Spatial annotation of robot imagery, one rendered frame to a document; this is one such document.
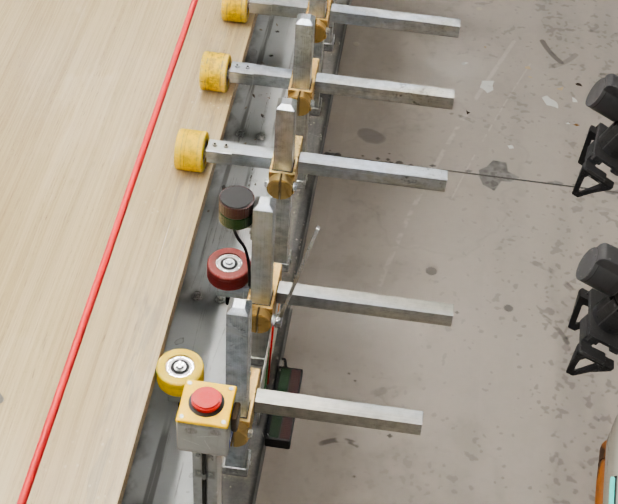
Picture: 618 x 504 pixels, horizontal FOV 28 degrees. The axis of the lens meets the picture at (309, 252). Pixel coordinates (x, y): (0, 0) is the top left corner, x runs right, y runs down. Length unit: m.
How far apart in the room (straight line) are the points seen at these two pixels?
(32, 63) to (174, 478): 0.95
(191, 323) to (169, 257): 0.29
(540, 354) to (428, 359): 0.30
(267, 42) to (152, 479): 1.34
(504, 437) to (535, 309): 0.45
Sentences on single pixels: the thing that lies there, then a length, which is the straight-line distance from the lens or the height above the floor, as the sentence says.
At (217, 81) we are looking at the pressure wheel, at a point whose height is 0.95.
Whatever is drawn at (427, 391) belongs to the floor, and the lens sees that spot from 3.27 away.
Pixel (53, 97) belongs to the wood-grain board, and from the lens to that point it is 2.65.
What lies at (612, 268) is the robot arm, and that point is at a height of 1.21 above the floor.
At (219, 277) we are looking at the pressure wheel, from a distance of 2.25.
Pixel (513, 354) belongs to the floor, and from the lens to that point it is 3.39.
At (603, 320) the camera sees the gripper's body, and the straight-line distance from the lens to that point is 2.02.
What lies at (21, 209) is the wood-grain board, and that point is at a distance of 2.41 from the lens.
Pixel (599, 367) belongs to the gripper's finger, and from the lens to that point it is 2.04.
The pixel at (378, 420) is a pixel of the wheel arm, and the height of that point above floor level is 0.85.
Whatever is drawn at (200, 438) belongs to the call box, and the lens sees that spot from 1.69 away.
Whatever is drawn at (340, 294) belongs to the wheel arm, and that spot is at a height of 0.86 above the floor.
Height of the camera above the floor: 2.56
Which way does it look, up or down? 46 degrees down
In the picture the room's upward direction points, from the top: 4 degrees clockwise
